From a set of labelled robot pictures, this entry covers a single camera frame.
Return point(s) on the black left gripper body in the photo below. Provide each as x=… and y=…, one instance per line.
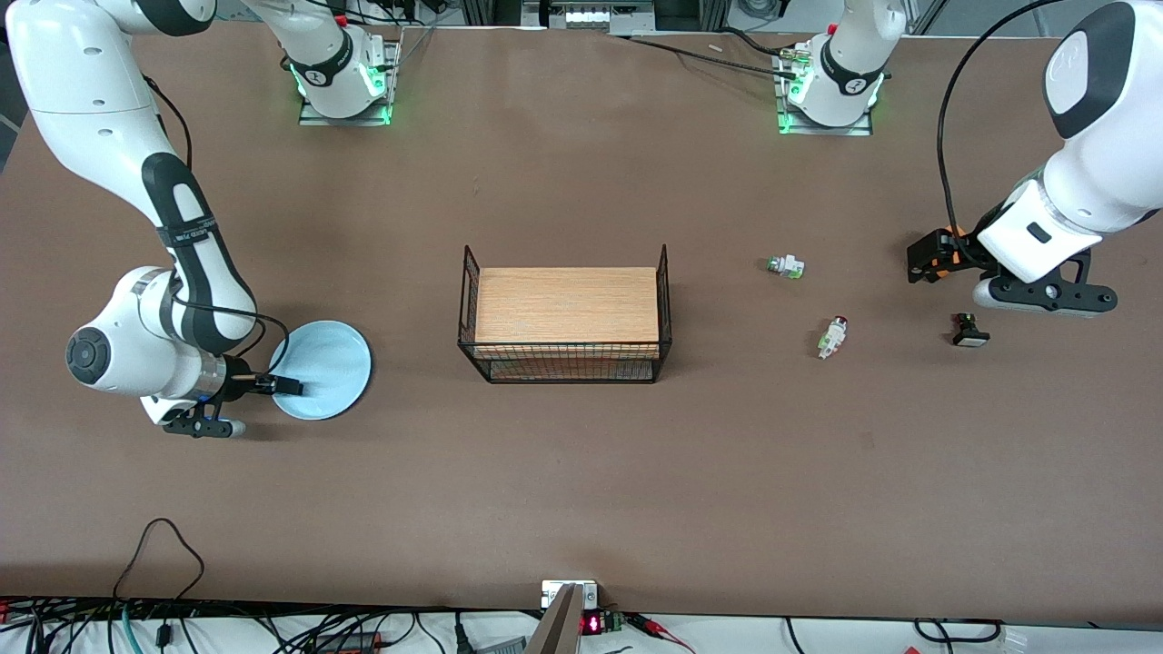
x=954, y=245

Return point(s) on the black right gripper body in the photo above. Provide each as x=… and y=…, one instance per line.
x=238, y=372

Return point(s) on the light blue round plate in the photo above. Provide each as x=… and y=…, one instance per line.
x=332, y=363

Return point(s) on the red push button switch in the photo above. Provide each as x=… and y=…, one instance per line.
x=832, y=338

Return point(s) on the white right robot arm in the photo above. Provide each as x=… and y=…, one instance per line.
x=100, y=100

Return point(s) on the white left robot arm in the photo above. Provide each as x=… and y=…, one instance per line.
x=1099, y=154

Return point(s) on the black white push button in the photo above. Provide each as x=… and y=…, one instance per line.
x=969, y=332

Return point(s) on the black power adapter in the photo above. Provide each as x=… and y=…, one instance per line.
x=350, y=641

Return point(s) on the wooden shelf board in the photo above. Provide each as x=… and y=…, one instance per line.
x=568, y=304

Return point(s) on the small red display module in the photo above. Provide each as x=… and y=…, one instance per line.
x=595, y=623

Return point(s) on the lit white control box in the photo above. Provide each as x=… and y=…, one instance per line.
x=586, y=16

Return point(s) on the orange button enclosure box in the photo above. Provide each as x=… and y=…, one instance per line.
x=945, y=268

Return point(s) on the green push button switch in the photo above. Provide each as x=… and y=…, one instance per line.
x=787, y=266

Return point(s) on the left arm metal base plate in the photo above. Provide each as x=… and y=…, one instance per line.
x=818, y=130

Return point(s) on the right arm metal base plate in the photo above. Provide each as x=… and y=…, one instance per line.
x=318, y=120

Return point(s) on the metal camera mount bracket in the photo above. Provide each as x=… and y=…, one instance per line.
x=561, y=618

